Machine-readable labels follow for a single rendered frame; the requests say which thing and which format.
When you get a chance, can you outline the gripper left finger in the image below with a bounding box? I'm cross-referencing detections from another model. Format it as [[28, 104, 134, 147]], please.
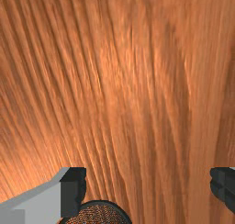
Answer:
[[0, 166, 87, 224]]

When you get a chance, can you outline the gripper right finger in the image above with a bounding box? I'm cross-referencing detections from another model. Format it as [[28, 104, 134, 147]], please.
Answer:
[[209, 166, 235, 215]]

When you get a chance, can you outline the dark mesh basket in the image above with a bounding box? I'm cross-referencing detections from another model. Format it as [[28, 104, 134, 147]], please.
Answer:
[[59, 199, 133, 224]]

